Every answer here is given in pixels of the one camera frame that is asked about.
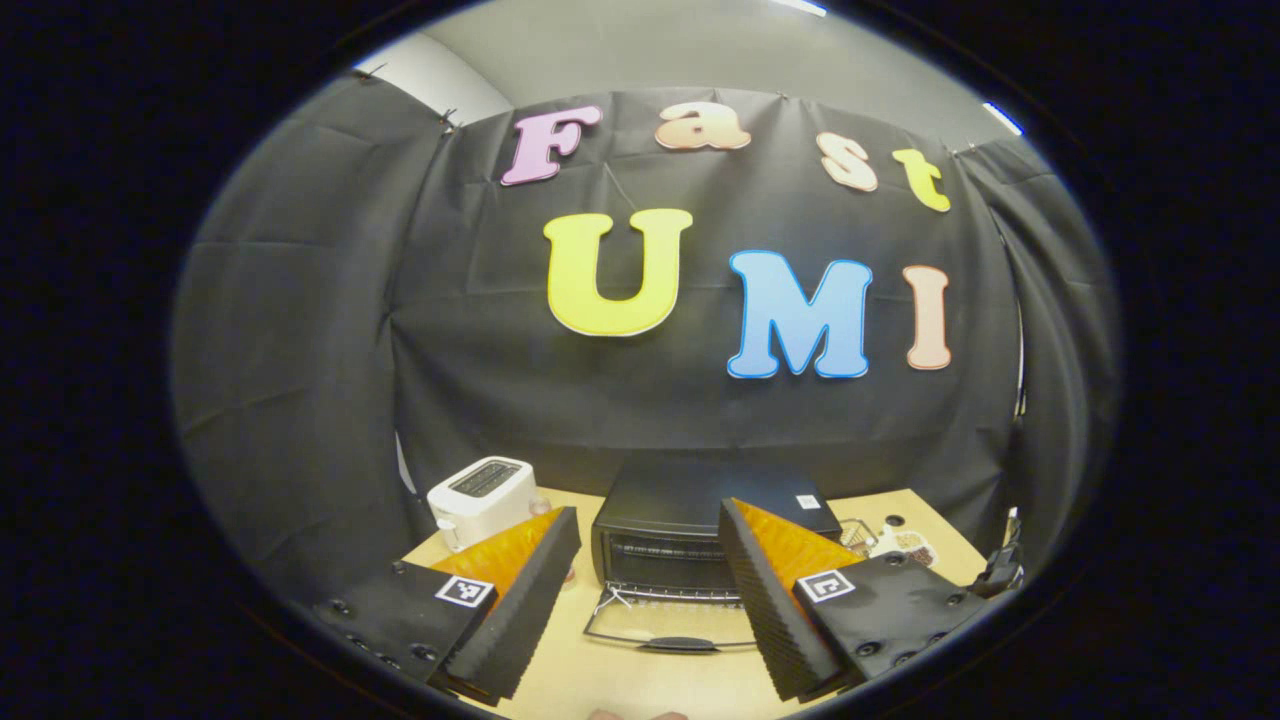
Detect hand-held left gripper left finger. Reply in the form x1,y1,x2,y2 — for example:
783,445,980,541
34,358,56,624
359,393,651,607
313,506,583,703

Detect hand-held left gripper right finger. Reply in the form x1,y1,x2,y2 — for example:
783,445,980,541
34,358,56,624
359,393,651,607
717,496,992,704

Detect black electric oven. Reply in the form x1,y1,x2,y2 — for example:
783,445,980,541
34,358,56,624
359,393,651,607
582,458,847,657

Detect white divided plate with beans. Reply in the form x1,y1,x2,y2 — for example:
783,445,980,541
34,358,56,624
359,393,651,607
868,525,938,568

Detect white toaster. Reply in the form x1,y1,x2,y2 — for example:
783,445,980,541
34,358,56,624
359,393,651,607
427,456,542,554

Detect black backdrop cloth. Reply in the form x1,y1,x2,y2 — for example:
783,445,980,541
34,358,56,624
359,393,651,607
170,68,1123,613

